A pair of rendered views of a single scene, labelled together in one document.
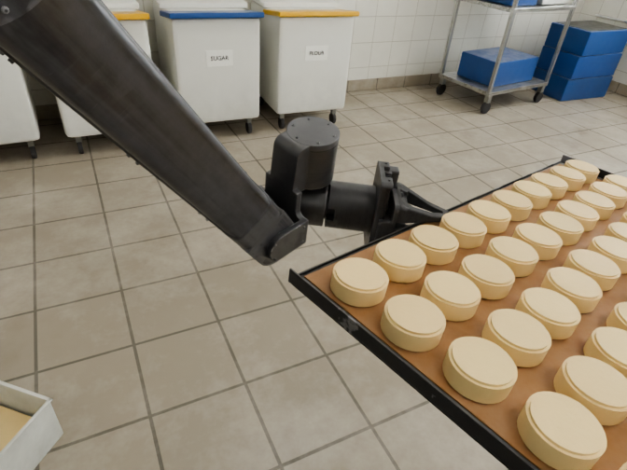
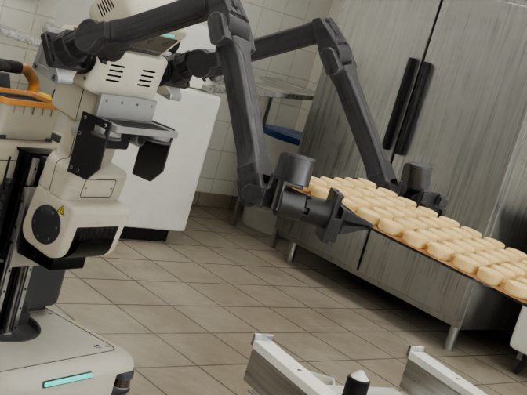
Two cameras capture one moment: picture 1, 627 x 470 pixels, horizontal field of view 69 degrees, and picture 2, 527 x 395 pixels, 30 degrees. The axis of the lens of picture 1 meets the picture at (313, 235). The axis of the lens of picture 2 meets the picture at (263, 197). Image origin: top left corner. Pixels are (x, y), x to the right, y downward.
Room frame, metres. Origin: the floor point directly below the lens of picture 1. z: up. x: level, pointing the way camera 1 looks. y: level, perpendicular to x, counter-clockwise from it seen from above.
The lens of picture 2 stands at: (-0.51, -2.25, 1.32)
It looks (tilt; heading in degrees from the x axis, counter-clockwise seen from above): 10 degrees down; 75
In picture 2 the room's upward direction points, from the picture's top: 16 degrees clockwise
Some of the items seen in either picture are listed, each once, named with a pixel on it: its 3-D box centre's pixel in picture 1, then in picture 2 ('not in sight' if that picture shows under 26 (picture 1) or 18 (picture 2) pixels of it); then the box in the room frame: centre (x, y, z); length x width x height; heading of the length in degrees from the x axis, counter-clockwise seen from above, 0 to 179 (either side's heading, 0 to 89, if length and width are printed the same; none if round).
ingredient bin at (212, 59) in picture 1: (208, 67); not in sight; (3.04, 0.78, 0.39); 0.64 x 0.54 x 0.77; 28
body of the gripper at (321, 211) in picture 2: not in sight; (318, 211); (0.09, -0.42, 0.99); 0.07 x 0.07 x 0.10; 89
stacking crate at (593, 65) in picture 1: (578, 60); not in sight; (4.56, -2.32, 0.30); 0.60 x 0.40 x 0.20; 119
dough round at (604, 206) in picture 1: (592, 205); (506, 257); (0.55, -0.37, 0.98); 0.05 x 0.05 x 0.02
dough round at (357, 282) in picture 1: (359, 281); (365, 185); (0.31, -0.04, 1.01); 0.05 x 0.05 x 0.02
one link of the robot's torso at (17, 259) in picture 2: not in sight; (75, 233); (-0.29, 0.44, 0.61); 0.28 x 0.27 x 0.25; 44
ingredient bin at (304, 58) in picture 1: (298, 62); not in sight; (3.35, 0.21, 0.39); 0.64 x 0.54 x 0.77; 27
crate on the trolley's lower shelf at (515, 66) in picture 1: (497, 65); not in sight; (4.16, -1.46, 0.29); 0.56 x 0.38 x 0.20; 127
